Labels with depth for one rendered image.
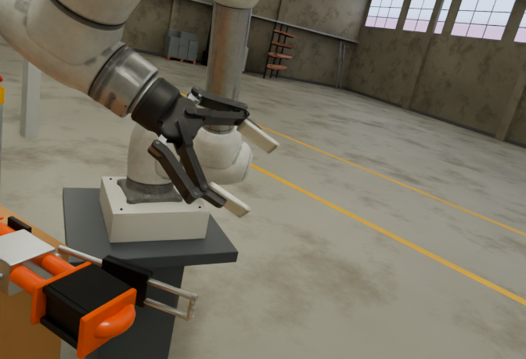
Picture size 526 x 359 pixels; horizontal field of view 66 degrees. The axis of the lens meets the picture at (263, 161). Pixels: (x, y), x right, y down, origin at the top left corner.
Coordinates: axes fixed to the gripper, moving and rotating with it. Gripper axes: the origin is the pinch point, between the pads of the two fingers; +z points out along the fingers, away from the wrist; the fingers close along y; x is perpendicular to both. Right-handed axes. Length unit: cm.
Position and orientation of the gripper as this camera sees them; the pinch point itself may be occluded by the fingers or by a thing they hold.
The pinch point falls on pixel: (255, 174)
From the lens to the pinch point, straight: 62.9
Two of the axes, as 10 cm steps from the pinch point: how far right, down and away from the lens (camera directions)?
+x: 5.3, -4.1, -7.4
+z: 7.9, 5.7, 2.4
